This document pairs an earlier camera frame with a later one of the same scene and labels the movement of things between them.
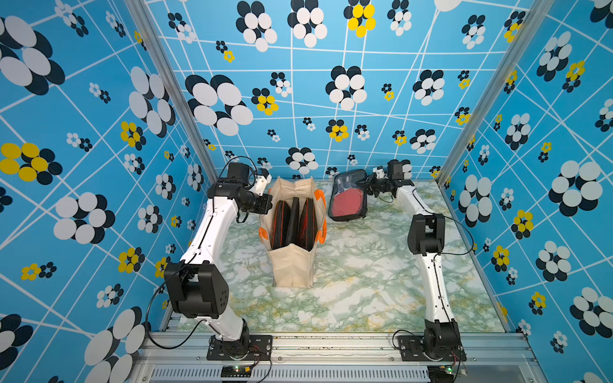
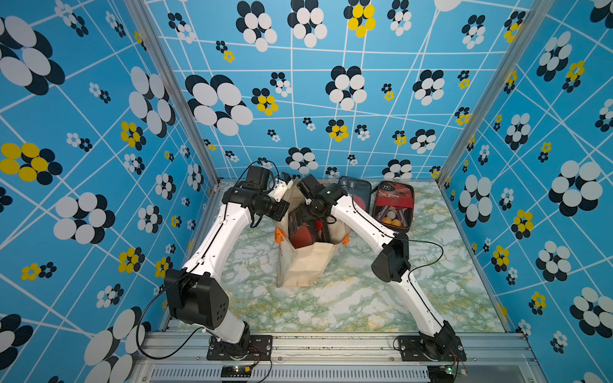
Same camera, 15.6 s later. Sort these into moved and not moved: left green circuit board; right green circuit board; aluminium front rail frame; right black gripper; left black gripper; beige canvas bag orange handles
Moved: right black gripper; beige canvas bag orange handles
Not moved: left black gripper; aluminium front rail frame; right green circuit board; left green circuit board
